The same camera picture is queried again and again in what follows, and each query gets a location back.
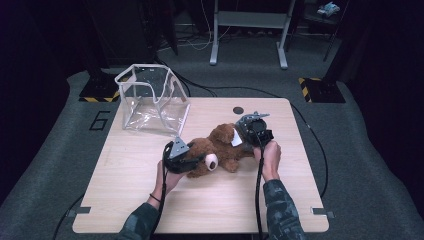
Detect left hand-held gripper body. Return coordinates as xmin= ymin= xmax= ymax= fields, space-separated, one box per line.
xmin=163 ymin=135 xmax=201 ymax=174

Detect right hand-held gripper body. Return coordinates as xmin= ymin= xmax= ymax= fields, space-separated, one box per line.
xmin=244 ymin=111 xmax=275 ymax=148

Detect grey fluffy cloth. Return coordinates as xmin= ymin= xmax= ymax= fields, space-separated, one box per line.
xmin=234 ymin=114 xmax=256 ymax=151

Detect brown teddy bear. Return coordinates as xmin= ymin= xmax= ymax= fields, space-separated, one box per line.
xmin=184 ymin=123 xmax=258 ymax=179

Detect clear plastic bag white trim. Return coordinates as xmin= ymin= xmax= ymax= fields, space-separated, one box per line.
xmin=114 ymin=63 xmax=192 ymax=139

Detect person's left hand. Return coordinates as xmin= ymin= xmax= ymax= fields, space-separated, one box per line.
xmin=149 ymin=161 xmax=188 ymax=203

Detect person's right hand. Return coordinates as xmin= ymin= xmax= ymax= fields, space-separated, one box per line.
xmin=253 ymin=139 xmax=283 ymax=183

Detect black stand base striped edge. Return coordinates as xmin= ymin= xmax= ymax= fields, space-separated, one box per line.
xmin=298 ymin=77 xmax=347 ymax=104
xmin=78 ymin=68 xmax=121 ymax=103

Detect white metal stand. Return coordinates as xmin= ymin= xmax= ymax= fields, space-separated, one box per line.
xmin=209 ymin=0 xmax=296 ymax=70

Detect blue white packet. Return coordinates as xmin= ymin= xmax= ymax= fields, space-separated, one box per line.
xmin=316 ymin=1 xmax=341 ymax=18

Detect dark equipment cabinet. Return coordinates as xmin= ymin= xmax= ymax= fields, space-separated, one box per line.
xmin=83 ymin=0 xmax=179 ymax=68

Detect left hand-held gripper black cable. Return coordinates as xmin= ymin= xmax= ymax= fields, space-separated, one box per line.
xmin=151 ymin=141 xmax=174 ymax=240

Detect hand-held gripper black cable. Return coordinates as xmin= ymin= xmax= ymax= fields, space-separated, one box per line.
xmin=151 ymin=141 xmax=174 ymax=240
xmin=254 ymin=133 xmax=266 ymax=240

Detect right hand-held gripper black cable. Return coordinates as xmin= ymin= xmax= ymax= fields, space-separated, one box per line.
xmin=254 ymin=133 xmax=266 ymax=240

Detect grey table bracket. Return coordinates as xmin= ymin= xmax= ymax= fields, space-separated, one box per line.
xmin=68 ymin=206 xmax=92 ymax=218
xmin=311 ymin=207 xmax=335 ymax=219

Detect white cable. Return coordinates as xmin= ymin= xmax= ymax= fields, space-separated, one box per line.
xmin=186 ymin=0 xmax=231 ymax=51

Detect short black floor cable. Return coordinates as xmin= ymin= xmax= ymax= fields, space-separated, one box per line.
xmin=53 ymin=194 xmax=84 ymax=240

